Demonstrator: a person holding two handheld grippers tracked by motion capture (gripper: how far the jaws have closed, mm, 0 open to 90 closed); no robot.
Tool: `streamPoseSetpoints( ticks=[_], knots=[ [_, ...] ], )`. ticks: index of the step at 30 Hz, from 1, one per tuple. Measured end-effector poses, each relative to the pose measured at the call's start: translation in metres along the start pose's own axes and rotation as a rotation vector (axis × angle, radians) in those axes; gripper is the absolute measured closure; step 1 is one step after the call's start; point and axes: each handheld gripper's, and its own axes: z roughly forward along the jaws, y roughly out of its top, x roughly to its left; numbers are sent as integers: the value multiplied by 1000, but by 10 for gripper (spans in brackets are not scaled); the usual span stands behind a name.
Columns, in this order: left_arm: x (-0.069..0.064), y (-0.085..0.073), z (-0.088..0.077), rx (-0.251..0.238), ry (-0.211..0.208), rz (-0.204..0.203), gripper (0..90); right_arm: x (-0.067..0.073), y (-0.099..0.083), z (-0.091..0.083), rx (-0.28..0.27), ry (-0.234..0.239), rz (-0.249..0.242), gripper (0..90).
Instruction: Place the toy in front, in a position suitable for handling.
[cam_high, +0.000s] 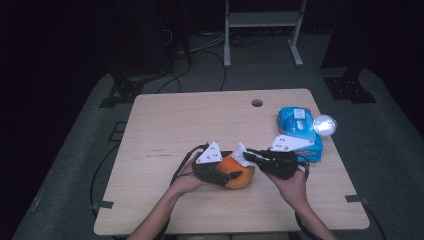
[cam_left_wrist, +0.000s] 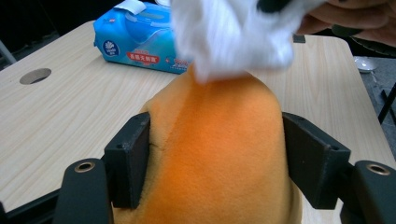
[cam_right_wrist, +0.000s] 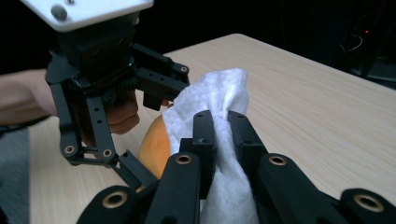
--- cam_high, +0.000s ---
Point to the white metal stand frame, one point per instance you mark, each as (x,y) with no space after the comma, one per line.
(263,19)

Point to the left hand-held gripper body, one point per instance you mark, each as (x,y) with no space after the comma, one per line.
(206,171)

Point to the black tape strip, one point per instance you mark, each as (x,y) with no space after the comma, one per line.
(356,199)
(104,204)

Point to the blue wet wipe pack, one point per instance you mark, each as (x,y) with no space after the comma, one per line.
(298,125)

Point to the orange plush toy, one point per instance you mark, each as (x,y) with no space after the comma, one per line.
(241,180)

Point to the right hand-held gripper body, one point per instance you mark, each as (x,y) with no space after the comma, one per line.
(283,165)

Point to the black stand base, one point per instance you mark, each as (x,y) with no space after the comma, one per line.
(128,90)
(350,88)

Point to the white wet wipe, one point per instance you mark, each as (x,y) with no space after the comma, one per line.
(240,155)

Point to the person's right hand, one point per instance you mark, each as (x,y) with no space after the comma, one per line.
(295,191)

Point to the person's left hand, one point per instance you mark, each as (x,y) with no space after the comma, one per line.
(185,183)

